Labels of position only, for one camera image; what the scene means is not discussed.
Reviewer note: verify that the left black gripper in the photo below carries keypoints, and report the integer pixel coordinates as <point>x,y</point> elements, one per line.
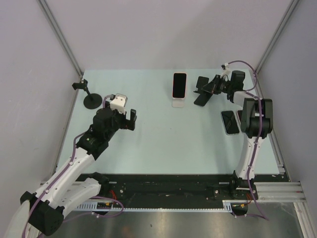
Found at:
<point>130,123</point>

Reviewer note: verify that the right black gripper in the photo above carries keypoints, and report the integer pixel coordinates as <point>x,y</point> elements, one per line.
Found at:
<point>210,87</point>

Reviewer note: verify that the black rectangular phone stand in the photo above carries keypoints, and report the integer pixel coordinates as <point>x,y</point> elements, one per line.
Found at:
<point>203,98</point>

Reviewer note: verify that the pink phone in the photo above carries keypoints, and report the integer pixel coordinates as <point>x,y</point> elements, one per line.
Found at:
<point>239,116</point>

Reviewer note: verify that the black phone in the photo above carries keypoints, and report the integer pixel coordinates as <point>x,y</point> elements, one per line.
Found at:
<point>230,123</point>

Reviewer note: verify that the black round-base phone stand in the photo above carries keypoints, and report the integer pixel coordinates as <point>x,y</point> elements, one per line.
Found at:
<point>92,100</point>

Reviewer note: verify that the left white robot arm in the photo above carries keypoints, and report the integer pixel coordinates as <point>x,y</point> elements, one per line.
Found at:
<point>53,201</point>

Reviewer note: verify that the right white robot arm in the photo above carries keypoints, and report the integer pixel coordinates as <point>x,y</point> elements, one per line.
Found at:
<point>256,121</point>

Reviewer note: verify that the pink-cased phone on stand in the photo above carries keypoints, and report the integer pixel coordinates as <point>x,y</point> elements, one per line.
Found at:
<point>179,85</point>

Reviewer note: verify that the white phone stand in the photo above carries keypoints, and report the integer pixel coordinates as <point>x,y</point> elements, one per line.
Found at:
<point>178,102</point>

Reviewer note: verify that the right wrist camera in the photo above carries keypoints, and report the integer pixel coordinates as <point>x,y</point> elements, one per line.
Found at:
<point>225,70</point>

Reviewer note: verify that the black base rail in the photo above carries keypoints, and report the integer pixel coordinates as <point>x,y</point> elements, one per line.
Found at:
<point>170,191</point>

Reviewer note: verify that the right aluminium frame post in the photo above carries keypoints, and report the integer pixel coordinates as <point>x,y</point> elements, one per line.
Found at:
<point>277,33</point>

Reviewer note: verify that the aluminium frame post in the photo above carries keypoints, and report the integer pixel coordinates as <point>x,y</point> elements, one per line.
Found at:
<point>49,15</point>
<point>277,33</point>

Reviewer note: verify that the white slotted cable duct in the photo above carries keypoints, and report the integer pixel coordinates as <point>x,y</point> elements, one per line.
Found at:
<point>224,207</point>

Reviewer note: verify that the left aluminium frame post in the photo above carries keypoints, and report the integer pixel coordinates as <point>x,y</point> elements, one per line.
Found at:
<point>49,15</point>

